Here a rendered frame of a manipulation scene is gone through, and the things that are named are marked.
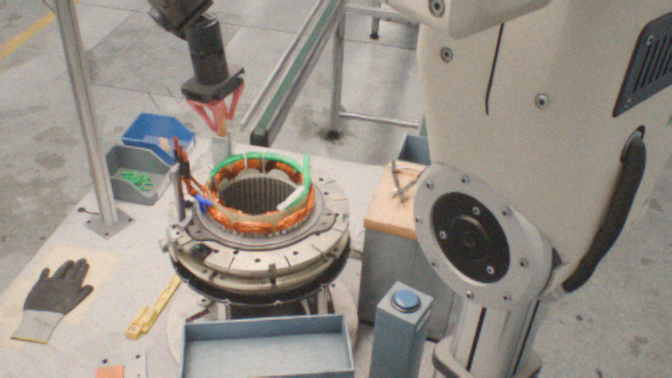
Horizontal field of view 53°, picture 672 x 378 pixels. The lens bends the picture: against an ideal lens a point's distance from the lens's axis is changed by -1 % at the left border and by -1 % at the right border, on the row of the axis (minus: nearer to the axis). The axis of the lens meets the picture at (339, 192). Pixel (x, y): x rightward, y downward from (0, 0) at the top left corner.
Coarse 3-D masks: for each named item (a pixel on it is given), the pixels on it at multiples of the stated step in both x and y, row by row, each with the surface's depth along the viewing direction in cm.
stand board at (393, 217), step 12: (420, 168) 136; (384, 180) 132; (408, 180) 132; (384, 192) 129; (372, 204) 126; (384, 204) 126; (396, 204) 126; (408, 204) 126; (372, 216) 123; (384, 216) 123; (396, 216) 123; (408, 216) 124; (372, 228) 123; (384, 228) 123; (396, 228) 122; (408, 228) 121
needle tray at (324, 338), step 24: (192, 336) 103; (216, 336) 104; (240, 336) 104; (264, 336) 105; (288, 336) 105; (312, 336) 106; (336, 336) 106; (192, 360) 101; (216, 360) 101; (240, 360) 101; (264, 360) 101; (288, 360) 102; (312, 360) 102; (336, 360) 102
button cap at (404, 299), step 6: (396, 294) 111; (402, 294) 111; (408, 294) 111; (414, 294) 111; (396, 300) 110; (402, 300) 110; (408, 300) 110; (414, 300) 110; (402, 306) 109; (408, 306) 109; (414, 306) 110
